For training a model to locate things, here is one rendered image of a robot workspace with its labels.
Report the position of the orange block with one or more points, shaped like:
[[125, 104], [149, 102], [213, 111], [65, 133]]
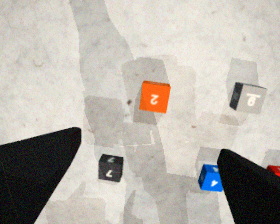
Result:
[[155, 96]]

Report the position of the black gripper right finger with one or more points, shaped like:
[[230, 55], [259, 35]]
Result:
[[252, 192]]

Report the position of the blue block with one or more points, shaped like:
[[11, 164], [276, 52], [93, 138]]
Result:
[[209, 178]]

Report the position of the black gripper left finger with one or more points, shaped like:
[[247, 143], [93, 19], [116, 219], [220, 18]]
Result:
[[30, 170]]

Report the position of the black cube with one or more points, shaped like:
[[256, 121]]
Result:
[[110, 168]]

